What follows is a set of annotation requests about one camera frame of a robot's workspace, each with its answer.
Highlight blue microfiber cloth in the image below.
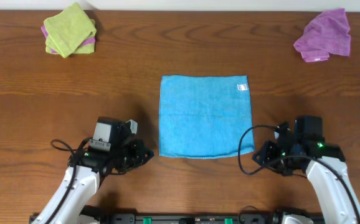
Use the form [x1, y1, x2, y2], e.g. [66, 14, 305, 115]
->
[159, 75, 255, 159]

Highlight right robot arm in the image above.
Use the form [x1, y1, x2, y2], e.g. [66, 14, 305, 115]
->
[252, 140, 360, 224]

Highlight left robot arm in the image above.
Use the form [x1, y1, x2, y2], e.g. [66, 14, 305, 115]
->
[29, 139, 154, 224]

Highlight bottom green folded cloth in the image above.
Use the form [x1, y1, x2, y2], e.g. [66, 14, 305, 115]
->
[45, 34, 96, 55]

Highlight green folded cloth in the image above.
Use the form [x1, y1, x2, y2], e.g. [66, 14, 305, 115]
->
[41, 2, 97, 58]
[45, 34, 96, 55]

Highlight folded pink cloth in stack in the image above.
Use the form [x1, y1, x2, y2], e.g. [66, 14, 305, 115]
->
[45, 36, 96, 55]

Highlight crumpled pink cloth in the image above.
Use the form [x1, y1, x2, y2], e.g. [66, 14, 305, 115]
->
[293, 8, 351, 62]

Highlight top green folded cloth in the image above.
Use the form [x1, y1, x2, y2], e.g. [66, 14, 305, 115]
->
[41, 2, 97, 58]

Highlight black right camera cable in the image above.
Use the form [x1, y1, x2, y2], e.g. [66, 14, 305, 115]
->
[237, 124, 360, 224]

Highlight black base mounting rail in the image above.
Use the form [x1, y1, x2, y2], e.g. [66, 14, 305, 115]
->
[70, 213, 282, 224]

